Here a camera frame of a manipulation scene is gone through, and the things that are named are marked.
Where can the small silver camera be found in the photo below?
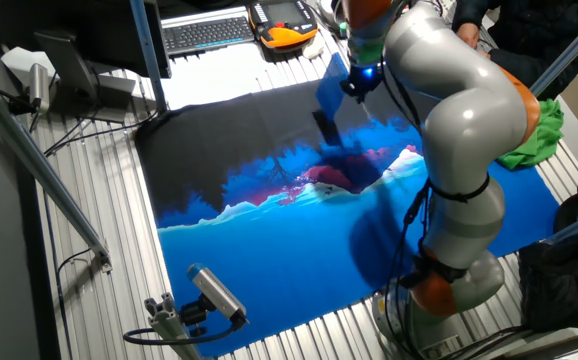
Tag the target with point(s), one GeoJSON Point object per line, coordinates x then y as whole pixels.
{"type": "Point", "coordinates": [39, 85]}

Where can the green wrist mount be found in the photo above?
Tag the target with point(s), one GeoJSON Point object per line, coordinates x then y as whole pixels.
{"type": "Point", "coordinates": [366, 52]}

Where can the black silver keyboard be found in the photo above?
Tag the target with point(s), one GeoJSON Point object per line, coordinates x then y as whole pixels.
{"type": "Point", "coordinates": [206, 32]}

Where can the person's right hand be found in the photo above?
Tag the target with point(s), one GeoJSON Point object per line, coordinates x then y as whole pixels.
{"type": "Point", "coordinates": [468, 35]}

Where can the aluminium frame post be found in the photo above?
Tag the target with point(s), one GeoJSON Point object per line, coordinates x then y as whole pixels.
{"type": "Point", "coordinates": [146, 50]}

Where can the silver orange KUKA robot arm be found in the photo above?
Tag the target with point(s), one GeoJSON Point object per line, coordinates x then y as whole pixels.
{"type": "Point", "coordinates": [469, 115]}

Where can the silver camera with blue end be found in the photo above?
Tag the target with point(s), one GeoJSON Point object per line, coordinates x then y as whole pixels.
{"type": "Point", "coordinates": [216, 292]}

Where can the black jacket pile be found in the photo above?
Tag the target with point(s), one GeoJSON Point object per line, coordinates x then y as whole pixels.
{"type": "Point", "coordinates": [564, 280]}

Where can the short aluminium extrusion mount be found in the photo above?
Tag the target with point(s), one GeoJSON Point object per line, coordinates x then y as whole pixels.
{"type": "Point", "coordinates": [169, 325]}

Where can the person in black jacket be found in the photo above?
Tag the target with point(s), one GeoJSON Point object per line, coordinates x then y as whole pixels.
{"type": "Point", "coordinates": [529, 30]}

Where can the black monitor with stand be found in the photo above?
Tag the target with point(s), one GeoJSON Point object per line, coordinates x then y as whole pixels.
{"type": "Point", "coordinates": [109, 30]}

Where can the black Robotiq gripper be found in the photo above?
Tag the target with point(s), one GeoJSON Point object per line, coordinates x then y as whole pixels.
{"type": "Point", "coordinates": [366, 75]}

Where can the green crumpled cloth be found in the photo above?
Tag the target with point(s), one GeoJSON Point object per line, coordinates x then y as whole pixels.
{"type": "Point", "coordinates": [544, 140]}

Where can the orange black teach pendant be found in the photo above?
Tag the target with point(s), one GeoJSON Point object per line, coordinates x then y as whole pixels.
{"type": "Point", "coordinates": [284, 27]}

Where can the white paper sheet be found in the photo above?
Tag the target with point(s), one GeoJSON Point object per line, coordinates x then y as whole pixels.
{"type": "Point", "coordinates": [16, 60]}

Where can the printed landscape cloth mat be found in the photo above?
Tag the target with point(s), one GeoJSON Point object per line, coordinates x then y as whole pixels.
{"type": "Point", "coordinates": [269, 260]}

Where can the person's left hand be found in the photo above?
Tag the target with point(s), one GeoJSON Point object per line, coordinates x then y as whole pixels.
{"type": "Point", "coordinates": [483, 54]}

